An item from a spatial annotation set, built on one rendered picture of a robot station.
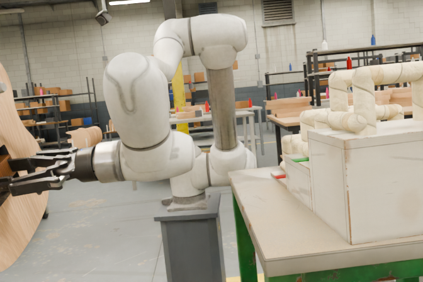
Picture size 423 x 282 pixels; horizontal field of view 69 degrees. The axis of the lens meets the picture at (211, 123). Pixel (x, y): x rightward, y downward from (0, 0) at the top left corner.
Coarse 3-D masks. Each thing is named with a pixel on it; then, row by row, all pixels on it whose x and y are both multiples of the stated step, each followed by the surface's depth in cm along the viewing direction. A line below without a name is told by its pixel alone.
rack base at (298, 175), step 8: (288, 160) 76; (288, 168) 76; (296, 168) 70; (304, 168) 66; (288, 176) 77; (296, 176) 71; (304, 176) 66; (288, 184) 78; (296, 184) 72; (304, 184) 67; (296, 192) 72; (304, 192) 67; (304, 200) 68; (312, 208) 64
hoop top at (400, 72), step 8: (384, 64) 50; (392, 64) 50; (400, 64) 49; (408, 64) 49; (416, 64) 49; (360, 72) 49; (368, 72) 48; (376, 72) 49; (384, 72) 49; (392, 72) 49; (400, 72) 49; (408, 72) 49; (416, 72) 49; (376, 80) 49; (384, 80) 49; (392, 80) 49; (400, 80) 50; (408, 80) 50; (416, 80) 50
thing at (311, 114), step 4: (376, 104) 75; (324, 108) 75; (328, 108) 75; (304, 112) 74; (308, 112) 74; (312, 112) 74; (316, 112) 74; (300, 116) 74; (304, 116) 73; (308, 116) 73; (312, 116) 73; (312, 120) 74
